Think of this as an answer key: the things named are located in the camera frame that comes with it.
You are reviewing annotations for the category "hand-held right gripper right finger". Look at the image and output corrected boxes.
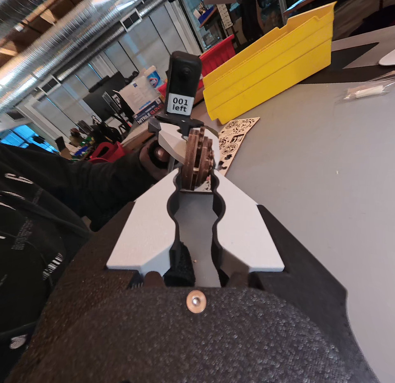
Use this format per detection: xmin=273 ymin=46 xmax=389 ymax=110
xmin=212 ymin=170 xmax=286 ymax=273

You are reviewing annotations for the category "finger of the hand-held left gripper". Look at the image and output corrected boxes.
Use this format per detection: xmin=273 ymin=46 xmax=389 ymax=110
xmin=205 ymin=127 xmax=222 ymax=171
xmin=157 ymin=124 xmax=190 ymax=170

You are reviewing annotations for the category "red tool bag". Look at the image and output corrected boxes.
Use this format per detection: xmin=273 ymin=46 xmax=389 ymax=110
xmin=88 ymin=141 xmax=127 ymax=164

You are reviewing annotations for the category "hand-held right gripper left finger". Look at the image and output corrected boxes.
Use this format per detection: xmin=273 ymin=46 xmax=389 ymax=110
xmin=106 ymin=169 xmax=181 ymax=278

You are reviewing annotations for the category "wooden gear model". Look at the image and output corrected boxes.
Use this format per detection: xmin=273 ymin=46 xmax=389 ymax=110
xmin=180 ymin=127 xmax=216 ymax=193

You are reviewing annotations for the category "black monitor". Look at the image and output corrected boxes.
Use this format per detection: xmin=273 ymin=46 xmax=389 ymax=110
xmin=83 ymin=76 xmax=124 ymax=121

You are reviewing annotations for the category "person's torso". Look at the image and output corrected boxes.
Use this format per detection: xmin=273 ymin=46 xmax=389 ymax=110
xmin=0 ymin=144 xmax=93 ymax=383

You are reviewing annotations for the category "grey desk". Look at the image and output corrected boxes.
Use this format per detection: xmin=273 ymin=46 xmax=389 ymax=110
xmin=173 ymin=34 xmax=395 ymax=383

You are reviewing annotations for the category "wooden puzzle part sheet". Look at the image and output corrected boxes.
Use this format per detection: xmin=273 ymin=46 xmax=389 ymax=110
xmin=217 ymin=117 xmax=260 ymax=177

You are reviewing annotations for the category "small clear plastic bag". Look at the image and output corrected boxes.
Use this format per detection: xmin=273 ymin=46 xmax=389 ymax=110
xmin=335 ymin=69 xmax=395 ymax=104

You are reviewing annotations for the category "white stand base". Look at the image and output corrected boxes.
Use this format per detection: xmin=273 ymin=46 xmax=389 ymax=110
xmin=378 ymin=48 xmax=395 ymax=67

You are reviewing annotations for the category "person's left forearm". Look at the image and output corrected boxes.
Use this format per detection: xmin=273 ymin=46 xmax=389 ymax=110
xmin=69 ymin=148 xmax=158 ymax=232

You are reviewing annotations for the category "blue glove box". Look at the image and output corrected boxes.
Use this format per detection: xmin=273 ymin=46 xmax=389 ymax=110
xmin=132 ymin=97 xmax=168 ymax=125

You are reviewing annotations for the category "white box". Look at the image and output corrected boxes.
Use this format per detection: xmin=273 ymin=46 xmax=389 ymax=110
xmin=119 ymin=77 xmax=161 ymax=112

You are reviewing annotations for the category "white wipes canister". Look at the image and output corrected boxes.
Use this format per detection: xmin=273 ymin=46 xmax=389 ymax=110
xmin=145 ymin=65 xmax=168 ymax=96

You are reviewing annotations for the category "red crate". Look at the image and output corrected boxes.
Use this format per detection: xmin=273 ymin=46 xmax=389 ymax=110
xmin=201 ymin=34 xmax=237 ymax=78

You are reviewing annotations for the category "person's left hand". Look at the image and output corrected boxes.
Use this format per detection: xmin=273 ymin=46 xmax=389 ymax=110
xmin=138 ymin=140 xmax=171 ymax=182

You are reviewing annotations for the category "yellow plastic bin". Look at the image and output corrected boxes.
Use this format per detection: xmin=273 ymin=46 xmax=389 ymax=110
xmin=202 ymin=1 xmax=337 ymax=125

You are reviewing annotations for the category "silver ventilation duct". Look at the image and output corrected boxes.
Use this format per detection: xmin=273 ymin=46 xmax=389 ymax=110
xmin=0 ymin=0 xmax=186 ymax=112

